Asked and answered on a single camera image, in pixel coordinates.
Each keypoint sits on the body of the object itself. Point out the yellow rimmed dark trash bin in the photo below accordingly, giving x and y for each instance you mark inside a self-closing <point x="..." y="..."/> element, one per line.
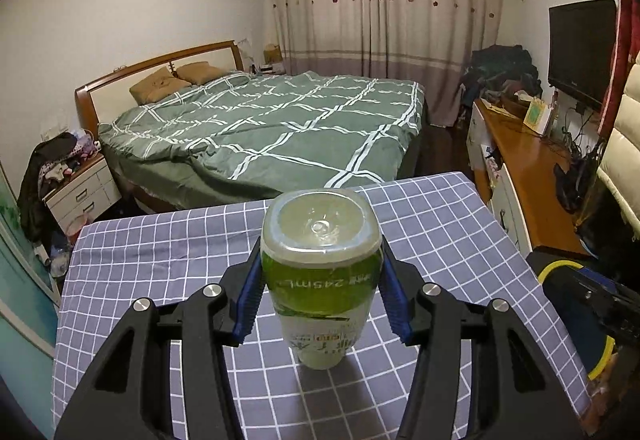
<point x="595" y="348"/>

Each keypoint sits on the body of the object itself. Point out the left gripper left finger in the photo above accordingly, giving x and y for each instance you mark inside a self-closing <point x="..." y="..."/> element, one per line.
<point x="125" y="391"/>

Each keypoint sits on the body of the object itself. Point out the brown pillow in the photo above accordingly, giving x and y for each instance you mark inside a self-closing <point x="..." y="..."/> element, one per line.
<point x="157" y="86"/>
<point x="200" y="73"/>

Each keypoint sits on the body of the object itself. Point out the pink striped curtain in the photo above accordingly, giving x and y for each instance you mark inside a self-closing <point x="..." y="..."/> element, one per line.
<point x="429" y="42"/>

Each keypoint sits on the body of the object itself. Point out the green framed picture box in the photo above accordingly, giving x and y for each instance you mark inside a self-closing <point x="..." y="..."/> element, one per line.
<point x="537" y="116"/>

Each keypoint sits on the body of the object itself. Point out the white bedside drawer cabinet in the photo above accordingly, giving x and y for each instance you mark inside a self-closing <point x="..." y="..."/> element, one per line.
<point x="86" y="195"/>

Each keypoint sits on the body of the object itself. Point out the pile of dark clothes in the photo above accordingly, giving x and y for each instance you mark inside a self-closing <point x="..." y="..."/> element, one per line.
<point x="489" y="68"/>

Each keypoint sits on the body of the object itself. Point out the wooden bed headboard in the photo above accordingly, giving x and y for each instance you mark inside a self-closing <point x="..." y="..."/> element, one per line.
<point x="104" y="99"/>

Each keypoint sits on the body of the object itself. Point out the black flat television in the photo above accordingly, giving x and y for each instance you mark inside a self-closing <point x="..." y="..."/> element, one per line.
<point x="581" y="44"/>

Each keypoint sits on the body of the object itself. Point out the cream puffer jacket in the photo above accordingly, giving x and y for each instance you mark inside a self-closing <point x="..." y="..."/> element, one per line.
<point x="619" y="168"/>

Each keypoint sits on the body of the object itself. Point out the green plaid bed duvet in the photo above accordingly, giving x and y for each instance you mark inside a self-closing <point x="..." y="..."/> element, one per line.
<point x="242" y="138"/>

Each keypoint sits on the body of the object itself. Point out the green label plastic bottle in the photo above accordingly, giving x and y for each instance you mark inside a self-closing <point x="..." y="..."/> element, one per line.
<point x="321" y="259"/>

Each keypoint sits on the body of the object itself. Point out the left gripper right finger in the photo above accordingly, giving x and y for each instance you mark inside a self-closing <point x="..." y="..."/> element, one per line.
<point x="514" y="391"/>

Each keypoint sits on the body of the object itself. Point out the black bag on dresser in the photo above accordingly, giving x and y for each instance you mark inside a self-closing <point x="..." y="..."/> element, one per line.
<point x="572" y="185"/>

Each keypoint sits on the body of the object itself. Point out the wooden top white dresser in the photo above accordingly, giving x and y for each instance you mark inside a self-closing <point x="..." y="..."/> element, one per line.
<point x="514" y="173"/>

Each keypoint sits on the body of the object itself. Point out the purple checked tablecloth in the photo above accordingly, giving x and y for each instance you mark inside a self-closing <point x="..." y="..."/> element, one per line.
<point x="438" y="224"/>

